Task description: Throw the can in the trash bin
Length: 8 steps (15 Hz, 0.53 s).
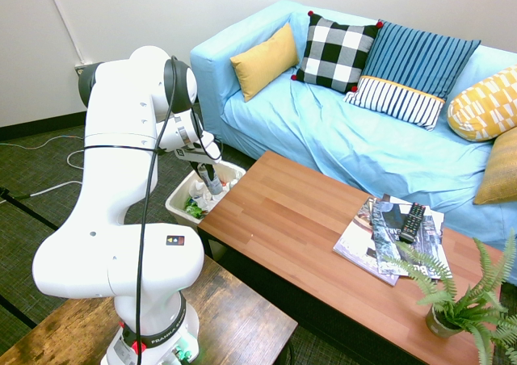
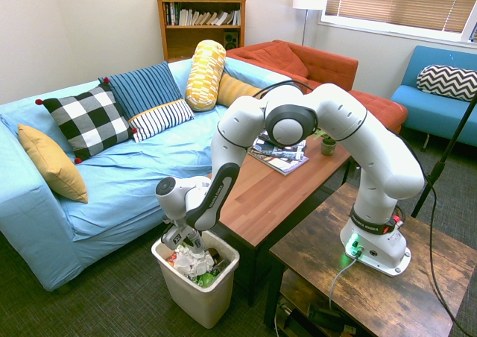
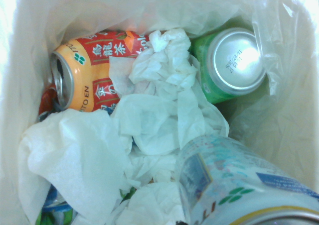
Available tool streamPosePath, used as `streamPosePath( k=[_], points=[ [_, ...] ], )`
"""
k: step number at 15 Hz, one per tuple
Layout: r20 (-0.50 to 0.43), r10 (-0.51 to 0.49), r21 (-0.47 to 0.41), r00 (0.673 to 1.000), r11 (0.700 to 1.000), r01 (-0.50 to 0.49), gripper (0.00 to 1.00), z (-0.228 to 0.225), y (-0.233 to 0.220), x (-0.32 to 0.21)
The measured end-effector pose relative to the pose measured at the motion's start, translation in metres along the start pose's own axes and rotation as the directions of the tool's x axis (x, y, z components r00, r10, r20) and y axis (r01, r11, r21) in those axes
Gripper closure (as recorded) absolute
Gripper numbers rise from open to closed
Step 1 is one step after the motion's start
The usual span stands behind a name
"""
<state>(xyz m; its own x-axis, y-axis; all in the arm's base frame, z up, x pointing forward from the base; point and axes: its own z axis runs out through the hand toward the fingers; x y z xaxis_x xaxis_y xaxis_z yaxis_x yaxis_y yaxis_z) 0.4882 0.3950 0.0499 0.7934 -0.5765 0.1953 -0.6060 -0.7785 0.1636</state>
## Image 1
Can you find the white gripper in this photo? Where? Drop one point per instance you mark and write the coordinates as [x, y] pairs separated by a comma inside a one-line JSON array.
[[194, 154]]

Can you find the silver drink can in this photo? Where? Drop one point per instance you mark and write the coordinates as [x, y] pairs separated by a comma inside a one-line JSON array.
[[216, 186]]

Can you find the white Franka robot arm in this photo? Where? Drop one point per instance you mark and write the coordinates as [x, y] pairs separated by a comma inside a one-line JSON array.
[[117, 139]]

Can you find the white plastic trash bin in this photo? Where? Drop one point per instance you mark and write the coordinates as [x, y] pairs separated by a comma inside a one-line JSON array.
[[179, 201]]

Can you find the green plastic trash item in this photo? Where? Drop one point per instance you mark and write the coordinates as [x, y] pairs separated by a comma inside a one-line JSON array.
[[193, 210]]

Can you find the crumpled white paper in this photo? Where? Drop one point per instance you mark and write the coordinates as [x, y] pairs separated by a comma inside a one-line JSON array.
[[202, 193]]

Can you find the plain mustard pillow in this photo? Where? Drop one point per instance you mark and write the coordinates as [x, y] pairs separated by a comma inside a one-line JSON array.
[[264, 64]]

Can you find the light blue sofa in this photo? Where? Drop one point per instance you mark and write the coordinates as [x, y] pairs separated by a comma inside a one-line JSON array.
[[343, 147]]

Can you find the red-brown wooden coffee table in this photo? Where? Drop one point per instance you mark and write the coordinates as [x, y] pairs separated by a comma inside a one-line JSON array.
[[323, 252]]

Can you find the dark rustic wooden robot table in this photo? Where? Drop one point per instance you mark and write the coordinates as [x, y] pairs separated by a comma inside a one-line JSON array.
[[226, 324]]

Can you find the stack of magazines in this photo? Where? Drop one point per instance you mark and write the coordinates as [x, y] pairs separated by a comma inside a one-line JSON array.
[[355, 248]]

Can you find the black white checkered pillow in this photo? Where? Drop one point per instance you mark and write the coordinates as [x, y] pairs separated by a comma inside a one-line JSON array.
[[335, 54]]

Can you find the black stand leg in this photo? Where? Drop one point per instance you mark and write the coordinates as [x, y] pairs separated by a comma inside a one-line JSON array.
[[28, 211]]

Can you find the dark cover magazine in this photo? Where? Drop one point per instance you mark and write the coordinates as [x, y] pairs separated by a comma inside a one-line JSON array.
[[392, 236]]

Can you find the black remote control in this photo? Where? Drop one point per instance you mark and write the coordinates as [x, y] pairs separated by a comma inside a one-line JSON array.
[[413, 223]]

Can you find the blue striped pillow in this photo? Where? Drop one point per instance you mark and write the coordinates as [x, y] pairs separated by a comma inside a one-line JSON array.
[[416, 66]]

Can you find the yellow white patterned bolster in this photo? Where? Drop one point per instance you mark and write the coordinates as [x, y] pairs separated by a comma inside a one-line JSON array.
[[484, 106]]

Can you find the potted green fern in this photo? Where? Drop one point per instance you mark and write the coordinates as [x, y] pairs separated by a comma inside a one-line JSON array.
[[456, 312]]

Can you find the mustard fine-striped pillow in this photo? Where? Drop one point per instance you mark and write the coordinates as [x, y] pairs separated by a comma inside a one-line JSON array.
[[501, 171]]

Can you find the white wall outlet box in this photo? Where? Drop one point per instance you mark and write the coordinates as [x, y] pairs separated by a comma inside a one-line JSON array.
[[82, 68]]

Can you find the white wall conduit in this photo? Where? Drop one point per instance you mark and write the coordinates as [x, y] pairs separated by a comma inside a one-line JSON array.
[[64, 22]]

